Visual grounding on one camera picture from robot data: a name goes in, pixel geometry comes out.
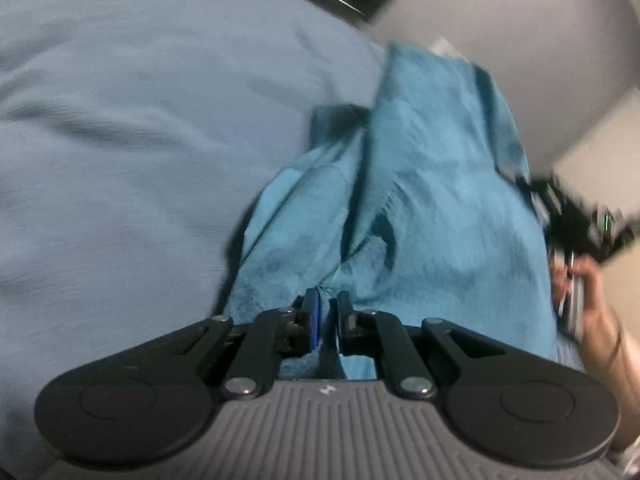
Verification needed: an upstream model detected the white room door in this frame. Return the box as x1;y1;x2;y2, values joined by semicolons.
552;90;639;236

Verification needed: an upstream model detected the person right hand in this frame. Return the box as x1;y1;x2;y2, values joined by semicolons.
549;255;639;452

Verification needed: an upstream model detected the light blue bed blanket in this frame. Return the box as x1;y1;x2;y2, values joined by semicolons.
1;0;384;479

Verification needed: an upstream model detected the teal tie-dye hoodie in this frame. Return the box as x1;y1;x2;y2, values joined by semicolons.
224;44;556;360

